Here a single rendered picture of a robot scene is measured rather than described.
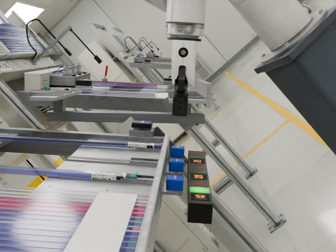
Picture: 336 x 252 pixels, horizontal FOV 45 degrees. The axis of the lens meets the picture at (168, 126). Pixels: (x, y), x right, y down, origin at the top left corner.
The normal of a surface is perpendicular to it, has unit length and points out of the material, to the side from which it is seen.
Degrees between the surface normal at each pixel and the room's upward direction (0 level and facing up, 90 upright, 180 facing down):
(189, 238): 90
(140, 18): 90
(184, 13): 89
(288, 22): 90
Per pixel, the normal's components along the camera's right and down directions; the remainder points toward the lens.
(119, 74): -0.05, 0.19
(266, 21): -0.46, 0.52
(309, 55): 0.21, -0.04
